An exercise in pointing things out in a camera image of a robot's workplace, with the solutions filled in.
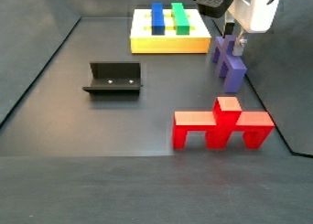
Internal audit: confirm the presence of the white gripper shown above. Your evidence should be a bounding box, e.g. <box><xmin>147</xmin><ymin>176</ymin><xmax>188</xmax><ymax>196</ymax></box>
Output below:
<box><xmin>222</xmin><ymin>0</ymin><xmax>279</xmax><ymax>57</ymax></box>

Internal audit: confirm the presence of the purple three-legged block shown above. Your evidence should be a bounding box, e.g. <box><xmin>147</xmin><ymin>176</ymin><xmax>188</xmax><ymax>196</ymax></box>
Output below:
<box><xmin>211</xmin><ymin>36</ymin><xmax>247</xmax><ymax>93</ymax></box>

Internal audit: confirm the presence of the yellow slotted board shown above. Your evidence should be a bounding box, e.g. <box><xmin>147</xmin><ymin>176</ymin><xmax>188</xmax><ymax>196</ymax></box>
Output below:
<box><xmin>129</xmin><ymin>9</ymin><xmax>211</xmax><ymax>54</ymax></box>

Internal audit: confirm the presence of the green rectangular bar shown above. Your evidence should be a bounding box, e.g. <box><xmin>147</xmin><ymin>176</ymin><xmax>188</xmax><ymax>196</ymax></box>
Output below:
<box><xmin>171</xmin><ymin>3</ymin><xmax>190</xmax><ymax>36</ymax></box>

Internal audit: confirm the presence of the blue rectangular bar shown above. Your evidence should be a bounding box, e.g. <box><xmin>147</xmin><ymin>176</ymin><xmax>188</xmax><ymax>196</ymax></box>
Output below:
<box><xmin>151</xmin><ymin>3</ymin><xmax>164</xmax><ymax>35</ymax></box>

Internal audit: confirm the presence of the red three-legged block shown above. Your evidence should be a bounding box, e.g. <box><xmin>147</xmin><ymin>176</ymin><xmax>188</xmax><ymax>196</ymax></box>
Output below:
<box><xmin>172</xmin><ymin>97</ymin><xmax>275</xmax><ymax>150</ymax></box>

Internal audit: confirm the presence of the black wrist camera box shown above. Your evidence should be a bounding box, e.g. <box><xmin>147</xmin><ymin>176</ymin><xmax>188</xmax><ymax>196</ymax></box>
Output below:
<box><xmin>192</xmin><ymin>0</ymin><xmax>234</xmax><ymax>18</ymax></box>

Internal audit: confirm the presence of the black angle bracket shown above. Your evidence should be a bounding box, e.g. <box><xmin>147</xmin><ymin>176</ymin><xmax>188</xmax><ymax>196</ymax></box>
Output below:
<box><xmin>83</xmin><ymin>61</ymin><xmax>141</xmax><ymax>93</ymax></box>

